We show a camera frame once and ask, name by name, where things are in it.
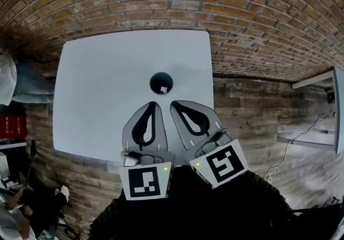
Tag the white square table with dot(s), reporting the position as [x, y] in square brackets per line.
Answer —
[102, 86]

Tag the person's right forearm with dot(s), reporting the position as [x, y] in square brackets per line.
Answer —
[266, 193]

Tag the person's left forearm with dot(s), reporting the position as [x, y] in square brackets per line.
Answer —
[110, 217]

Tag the person's dark clothing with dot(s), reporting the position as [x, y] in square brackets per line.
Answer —
[193, 206]

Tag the red box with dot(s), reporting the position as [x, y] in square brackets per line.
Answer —
[12, 126]

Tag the black wall socket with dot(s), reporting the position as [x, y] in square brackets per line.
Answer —
[330, 97]

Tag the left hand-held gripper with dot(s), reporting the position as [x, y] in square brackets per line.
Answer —
[143, 182]

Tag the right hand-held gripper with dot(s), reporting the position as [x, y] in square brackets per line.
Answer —
[223, 165]

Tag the pale cup with teal inside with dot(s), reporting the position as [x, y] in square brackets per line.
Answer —
[158, 80]

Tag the white table with grey top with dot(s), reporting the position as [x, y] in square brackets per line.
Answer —
[339, 110]

